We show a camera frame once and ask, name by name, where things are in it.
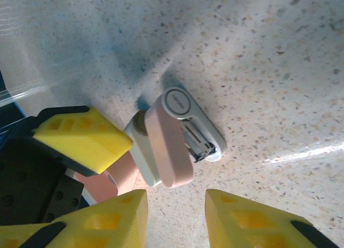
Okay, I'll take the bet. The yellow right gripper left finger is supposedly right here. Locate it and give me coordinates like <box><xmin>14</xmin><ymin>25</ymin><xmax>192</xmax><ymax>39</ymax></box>
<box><xmin>0</xmin><ymin>189</ymin><xmax>149</xmax><ymax>248</ymax></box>

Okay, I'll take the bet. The pink white mini stapler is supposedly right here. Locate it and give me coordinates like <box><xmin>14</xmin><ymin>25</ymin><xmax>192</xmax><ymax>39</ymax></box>
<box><xmin>125</xmin><ymin>86</ymin><xmax>226</xmax><ymax>189</ymax></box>

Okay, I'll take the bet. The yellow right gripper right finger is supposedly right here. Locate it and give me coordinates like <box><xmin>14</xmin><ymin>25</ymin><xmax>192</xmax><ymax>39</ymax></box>
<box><xmin>205</xmin><ymin>188</ymin><xmax>343</xmax><ymax>248</ymax></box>

